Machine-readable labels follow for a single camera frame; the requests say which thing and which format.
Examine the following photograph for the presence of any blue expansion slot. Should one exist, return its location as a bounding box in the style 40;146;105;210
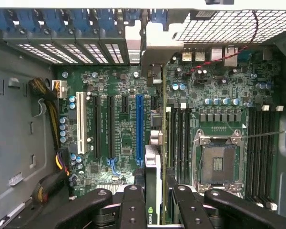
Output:
135;94;144;168

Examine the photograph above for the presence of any red and black twisted wire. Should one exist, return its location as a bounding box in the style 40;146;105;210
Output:
189;10;260;73

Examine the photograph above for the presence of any short black expansion slot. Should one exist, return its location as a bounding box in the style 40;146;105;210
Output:
121;95;130;115
150;96;158;113

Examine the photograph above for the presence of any black yellow power wire bundle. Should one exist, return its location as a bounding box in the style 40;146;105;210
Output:
28;77;63;150

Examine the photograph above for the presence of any long black expansion slot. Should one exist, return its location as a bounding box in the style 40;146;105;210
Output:
93;95;102;160
107;95;116;160

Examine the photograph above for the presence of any black open PC case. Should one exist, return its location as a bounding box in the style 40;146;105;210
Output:
0;0;286;229

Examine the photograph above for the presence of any multicolour power wire bundle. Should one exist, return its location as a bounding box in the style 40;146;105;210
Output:
31;152;71;205

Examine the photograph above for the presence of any CPU socket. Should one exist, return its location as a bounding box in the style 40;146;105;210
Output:
192;128;248;194

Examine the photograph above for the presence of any green motherboard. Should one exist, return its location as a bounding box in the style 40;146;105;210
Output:
53;44;281;208

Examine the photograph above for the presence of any blue slot clip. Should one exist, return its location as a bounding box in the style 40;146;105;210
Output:
71;9;92;33
97;9;117;32
124;9;142;21
42;9;65;33
0;9;15;32
151;9;168;25
16;9;41;33

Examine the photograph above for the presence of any silver chipset heatsink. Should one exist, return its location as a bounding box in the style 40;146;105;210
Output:
96;183;125;192

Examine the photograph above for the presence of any thin metal locking lever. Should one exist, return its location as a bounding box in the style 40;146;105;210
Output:
240;130;286;139

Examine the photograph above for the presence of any perforated metal slot cover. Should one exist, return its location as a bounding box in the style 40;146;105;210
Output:
82;43;110;65
39;43;79;65
15;43;63;65
61;43;94;65
104;43;125;65

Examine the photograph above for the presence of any white expansion slot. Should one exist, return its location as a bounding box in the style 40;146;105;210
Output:
76;91;88;155

